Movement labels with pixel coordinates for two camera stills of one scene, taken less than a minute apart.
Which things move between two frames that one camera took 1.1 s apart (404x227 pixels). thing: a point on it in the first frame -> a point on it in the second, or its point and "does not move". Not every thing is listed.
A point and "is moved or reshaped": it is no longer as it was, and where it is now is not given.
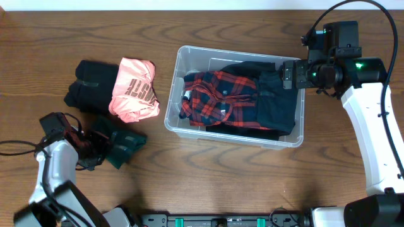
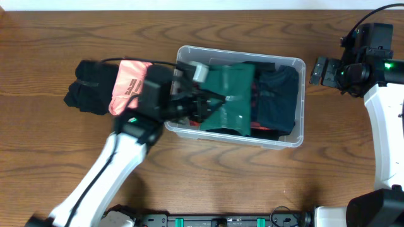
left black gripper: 103,146 -> 196,105
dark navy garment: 276,105 does not move
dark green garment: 124,143 is moved or reshaped
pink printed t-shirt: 134,96 does not move
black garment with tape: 92,91 does not move
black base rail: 276,220 does not move
